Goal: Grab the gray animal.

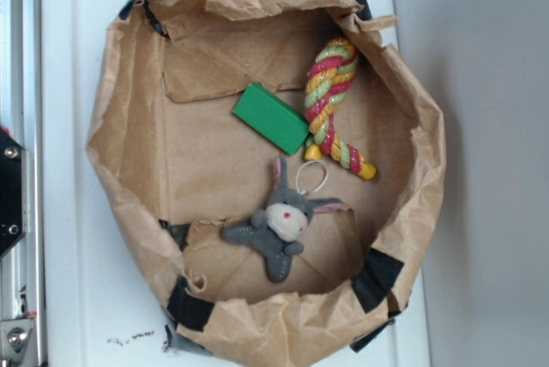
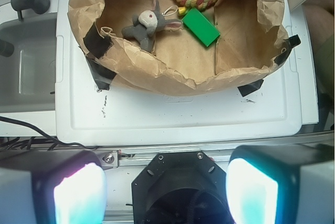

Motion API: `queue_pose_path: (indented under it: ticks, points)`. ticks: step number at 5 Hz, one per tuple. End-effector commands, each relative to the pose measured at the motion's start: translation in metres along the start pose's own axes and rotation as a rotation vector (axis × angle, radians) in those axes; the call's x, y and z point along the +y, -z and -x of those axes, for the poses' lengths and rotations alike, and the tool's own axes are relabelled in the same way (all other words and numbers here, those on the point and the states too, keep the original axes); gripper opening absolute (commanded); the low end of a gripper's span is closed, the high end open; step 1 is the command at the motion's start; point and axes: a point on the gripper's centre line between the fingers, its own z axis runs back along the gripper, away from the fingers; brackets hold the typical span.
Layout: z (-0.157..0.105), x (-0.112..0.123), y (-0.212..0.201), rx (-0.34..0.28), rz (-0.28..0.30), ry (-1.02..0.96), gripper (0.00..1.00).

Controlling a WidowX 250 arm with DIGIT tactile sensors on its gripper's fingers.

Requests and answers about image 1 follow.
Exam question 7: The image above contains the metal frame rail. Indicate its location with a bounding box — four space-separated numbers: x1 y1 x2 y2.
1 0 48 366

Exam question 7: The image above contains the green rectangular block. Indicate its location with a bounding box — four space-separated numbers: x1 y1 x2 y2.
232 82 309 155

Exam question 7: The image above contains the gray plush donkey toy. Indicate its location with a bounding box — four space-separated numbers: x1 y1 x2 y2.
221 156 343 283

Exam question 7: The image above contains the brown paper bag container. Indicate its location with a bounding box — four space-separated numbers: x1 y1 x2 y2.
87 0 446 366

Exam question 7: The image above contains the white plastic tray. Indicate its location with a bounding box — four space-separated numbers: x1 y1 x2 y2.
41 0 394 366

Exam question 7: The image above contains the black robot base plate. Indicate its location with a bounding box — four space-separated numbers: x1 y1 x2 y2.
0 127 25 259

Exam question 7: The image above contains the multicolour twisted rope toy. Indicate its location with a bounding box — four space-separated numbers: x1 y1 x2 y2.
305 38 377 180

